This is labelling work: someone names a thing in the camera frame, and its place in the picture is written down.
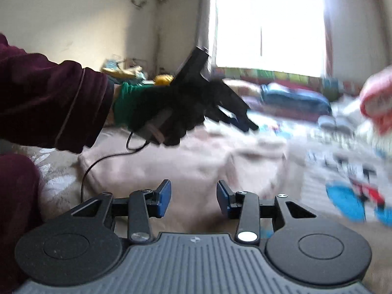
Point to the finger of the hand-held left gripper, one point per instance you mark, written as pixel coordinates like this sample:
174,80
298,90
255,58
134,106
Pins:
239,121
239,98

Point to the person's left forearm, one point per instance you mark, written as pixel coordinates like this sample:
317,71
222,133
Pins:
52,98

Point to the person's left hand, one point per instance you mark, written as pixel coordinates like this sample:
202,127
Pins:
171,110

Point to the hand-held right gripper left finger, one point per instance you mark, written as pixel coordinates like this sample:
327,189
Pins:
164,197

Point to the person's maroon clothing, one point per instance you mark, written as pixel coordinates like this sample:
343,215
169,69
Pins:
15,220

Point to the stack of pastel folded clothes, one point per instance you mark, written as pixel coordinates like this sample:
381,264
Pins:
122,73

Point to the beige sweater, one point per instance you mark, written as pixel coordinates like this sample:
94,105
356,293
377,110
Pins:
183,162

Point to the pink folded quilt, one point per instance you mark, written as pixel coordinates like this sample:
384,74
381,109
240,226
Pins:
378,101

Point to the cartoon mouse printed blanket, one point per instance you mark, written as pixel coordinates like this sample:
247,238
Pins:
337,165

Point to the blue folded blanket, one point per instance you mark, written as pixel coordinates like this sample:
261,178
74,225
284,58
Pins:
294,99

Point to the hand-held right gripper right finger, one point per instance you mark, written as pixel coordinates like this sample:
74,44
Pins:
222,199

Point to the colourful alphabet bed bumper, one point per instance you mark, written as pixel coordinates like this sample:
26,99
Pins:
275,75

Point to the beige curtain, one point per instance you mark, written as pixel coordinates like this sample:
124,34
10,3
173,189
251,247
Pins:
206,21

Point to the window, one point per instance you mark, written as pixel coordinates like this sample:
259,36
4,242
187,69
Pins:
269,21

